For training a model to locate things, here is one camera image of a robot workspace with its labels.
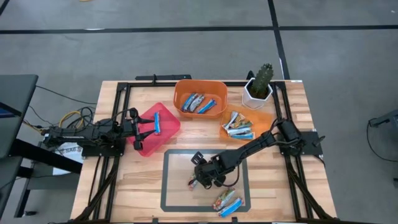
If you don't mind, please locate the green cactus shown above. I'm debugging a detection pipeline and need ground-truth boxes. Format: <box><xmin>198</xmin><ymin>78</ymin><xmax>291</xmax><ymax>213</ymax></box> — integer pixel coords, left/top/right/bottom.
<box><xmin>250</xmin><ymin>63</ymin><xmax>274</xmax><ymax>100</ymax></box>

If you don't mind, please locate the dark blue grey granola bar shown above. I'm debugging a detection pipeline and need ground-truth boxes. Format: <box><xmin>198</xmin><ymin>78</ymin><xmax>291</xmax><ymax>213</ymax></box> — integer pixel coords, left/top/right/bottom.
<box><xmin>188</xmin><ymin>95</ymin><xmax>206</xmax><ymax>113</ymax></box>

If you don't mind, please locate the white plant pot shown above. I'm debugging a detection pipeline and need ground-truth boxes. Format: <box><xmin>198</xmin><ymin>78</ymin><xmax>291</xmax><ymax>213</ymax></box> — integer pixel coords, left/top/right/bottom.
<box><xmin>241</xmin><ymin>77</ymin><xmax>274</xmax><ymax>110</ymax></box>

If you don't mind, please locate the black aluminium table frame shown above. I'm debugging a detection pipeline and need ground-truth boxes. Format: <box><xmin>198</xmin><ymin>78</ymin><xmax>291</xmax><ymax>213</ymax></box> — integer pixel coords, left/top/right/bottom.
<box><xmin>70</xmin><ymin>80</ymin><xmax>336</xmax><ymax>224</ymax></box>

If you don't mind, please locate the black mount bar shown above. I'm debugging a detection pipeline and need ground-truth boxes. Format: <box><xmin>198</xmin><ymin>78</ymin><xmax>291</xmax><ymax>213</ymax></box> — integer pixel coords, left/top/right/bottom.
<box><xmin>135</xmin><ymin>73</ymin><xmax>193</xmax><ymax>81</ymax></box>

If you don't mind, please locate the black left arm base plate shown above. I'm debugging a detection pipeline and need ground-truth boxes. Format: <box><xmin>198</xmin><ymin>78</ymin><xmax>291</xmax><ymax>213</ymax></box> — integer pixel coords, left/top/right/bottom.
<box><xmin>81</xmin><ymin>142</ymin><xmax>125</xmax><ymax>157</ymax></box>

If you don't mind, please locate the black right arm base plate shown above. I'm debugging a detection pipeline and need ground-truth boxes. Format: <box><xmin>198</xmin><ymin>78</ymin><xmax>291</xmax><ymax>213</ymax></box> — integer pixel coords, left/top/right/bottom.
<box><xmin>277</xmin><ymin>130</ymin><xmax>326</xmax><ymax>156</ymax></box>

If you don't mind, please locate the multicoloured granola bar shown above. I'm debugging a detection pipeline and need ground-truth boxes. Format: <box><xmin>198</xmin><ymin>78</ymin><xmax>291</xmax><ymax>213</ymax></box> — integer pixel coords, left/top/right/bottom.
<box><xmin>232</xmin><ymin>114</ymin><xmax>253</xmax><ymax>129</ymax></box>
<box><xmin>212</xmin><ymin>187</ymin><xmax>236</xmax><ymax>212</ymax></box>
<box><xmin>223</xmin><ymin>111</ymin><xmax>239</xmax><ymax>130</ymax></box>

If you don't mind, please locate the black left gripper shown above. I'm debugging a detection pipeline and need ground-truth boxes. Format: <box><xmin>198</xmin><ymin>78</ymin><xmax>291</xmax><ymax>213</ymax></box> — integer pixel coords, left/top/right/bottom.
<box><xmin>119</xmin><ymin>108</ymin><xmax>156</xmax><ymax>151</ymax></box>

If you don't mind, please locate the orange plastic lid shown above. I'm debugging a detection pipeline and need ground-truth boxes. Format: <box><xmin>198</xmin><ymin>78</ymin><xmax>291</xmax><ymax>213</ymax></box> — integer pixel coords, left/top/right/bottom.
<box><xmin>219</xmin><ymin>104</ymin><xmax>274</xmax><ymax>143</ymax></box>

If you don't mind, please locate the white paper sheet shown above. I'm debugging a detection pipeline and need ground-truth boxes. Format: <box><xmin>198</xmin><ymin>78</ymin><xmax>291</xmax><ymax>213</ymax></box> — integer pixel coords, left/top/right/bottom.
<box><xmin>52</xmin><ymin>141</ymin><xmax>86</xmax><ymax>177</ymax></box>

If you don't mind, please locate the pink plastic bin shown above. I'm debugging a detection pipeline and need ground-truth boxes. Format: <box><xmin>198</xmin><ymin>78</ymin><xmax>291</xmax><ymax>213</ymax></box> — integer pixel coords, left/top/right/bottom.
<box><xmin>126</xmin><ymin>101</ymin><xmax>182</xmax><ymax>157</ymax></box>

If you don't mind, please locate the orange plastic bin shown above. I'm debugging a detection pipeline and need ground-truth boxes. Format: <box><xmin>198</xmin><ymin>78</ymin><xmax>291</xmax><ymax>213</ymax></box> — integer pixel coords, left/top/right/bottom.
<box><xmin>172</xmin><ymin>78</ymin><xmax>228</xmax><ymax>119</ymax></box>

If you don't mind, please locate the blue orange-ended granola bar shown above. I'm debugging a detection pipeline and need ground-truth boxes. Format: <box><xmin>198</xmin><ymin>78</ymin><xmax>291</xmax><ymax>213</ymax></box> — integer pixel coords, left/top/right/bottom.
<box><xmin>187</xmin><ymin>175</ymin><xmax>200</xmax><ymax>190</ymax></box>

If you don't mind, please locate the grey stand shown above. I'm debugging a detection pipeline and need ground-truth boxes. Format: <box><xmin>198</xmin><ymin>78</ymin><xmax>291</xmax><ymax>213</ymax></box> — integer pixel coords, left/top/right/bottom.
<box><xmin>368</xmin><ymin>108</ymin><xmax>398</xmax><ymax>134</ymax></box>

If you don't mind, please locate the thin black cable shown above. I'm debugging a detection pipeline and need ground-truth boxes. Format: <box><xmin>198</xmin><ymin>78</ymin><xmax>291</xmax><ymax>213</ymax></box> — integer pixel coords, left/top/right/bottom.
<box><xmin>366</xmin><ymin>119</ymin><xmax>398</xmax><ymax>162</ymax></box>

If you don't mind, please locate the grey side desk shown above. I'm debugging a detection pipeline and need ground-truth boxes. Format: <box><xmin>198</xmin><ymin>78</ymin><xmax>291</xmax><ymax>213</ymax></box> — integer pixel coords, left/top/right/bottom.
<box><xmin>0</xmin><ymin>73</ymin><xmax>83</xmax><ymax>218</ymax></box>

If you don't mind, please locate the blue white granola bar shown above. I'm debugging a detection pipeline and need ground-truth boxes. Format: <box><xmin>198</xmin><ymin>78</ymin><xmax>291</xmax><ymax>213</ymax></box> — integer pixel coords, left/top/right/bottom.
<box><xmin>153</xmin><ymin>111</ymin><xmax>162</xmax><ymax>136</ymax></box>

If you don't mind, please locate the black floor cable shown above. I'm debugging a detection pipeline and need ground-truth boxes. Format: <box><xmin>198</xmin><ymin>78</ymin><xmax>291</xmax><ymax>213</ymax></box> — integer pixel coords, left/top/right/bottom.
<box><xmin>35</xmin><ymin>85</ymin><xmax>98</xmax><ymax>106</ymax></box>

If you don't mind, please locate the clear mat with black border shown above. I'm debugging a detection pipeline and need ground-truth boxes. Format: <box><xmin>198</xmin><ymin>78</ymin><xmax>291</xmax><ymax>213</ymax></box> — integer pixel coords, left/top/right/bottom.
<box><xmin>160</xmin><ymin>148</ymin><xmax>251</xmax><ymax>213</ymax></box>

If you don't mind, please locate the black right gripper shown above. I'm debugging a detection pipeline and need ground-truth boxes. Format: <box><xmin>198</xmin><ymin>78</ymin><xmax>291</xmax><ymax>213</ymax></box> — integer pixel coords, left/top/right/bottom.
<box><xmin>191</xmin><ymin>151</ymin><xmax>233</xmax><ymax>190</ymax></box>

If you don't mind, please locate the yellow cable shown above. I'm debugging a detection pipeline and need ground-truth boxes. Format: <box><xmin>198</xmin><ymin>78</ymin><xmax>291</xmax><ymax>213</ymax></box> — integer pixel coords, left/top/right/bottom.
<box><xmin>58</xmin><ymin>110</ymin><xmax>86</xmax><ymax>130</ymax></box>

